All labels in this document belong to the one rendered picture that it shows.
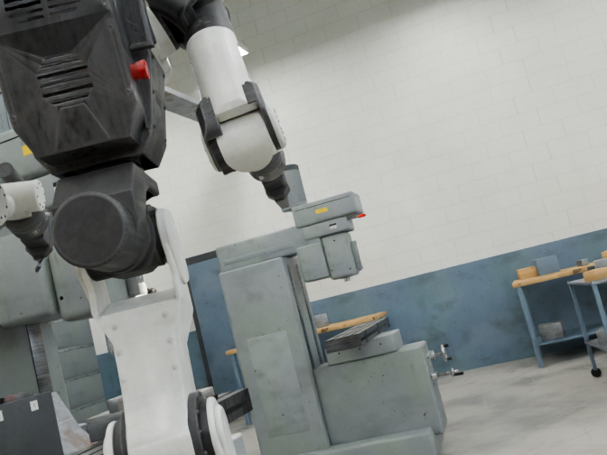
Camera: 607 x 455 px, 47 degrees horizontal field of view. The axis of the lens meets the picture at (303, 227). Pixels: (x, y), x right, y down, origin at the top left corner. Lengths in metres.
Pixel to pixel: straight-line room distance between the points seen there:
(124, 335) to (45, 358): 1.23
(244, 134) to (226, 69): 0.11
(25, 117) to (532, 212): 7.40
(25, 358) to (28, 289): 0.33
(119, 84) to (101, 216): 0.22
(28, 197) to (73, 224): 0.45
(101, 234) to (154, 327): 0.23
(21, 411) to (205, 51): 0.94
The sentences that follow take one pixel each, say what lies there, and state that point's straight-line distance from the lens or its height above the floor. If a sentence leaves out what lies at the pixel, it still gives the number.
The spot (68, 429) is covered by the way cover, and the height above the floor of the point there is 1.00.
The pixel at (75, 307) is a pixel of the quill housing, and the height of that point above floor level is 1.34.
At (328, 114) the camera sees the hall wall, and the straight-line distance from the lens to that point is 8.73.
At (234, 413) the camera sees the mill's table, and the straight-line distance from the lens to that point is 2.42.
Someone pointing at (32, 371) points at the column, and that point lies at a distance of 2.38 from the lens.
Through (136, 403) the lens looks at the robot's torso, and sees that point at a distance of 1.20.
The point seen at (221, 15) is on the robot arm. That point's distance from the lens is 1.27.
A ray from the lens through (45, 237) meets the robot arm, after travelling 1.66.
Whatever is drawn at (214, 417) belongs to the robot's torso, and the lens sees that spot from 1.19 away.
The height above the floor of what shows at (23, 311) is 1.37.
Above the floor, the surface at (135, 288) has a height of 1.36.
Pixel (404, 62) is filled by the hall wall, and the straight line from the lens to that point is 8.65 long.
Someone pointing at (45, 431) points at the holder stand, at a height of 1.06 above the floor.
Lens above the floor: 1.20
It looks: 6 degrees up
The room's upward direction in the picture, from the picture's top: 14 degrees counter-clockwise
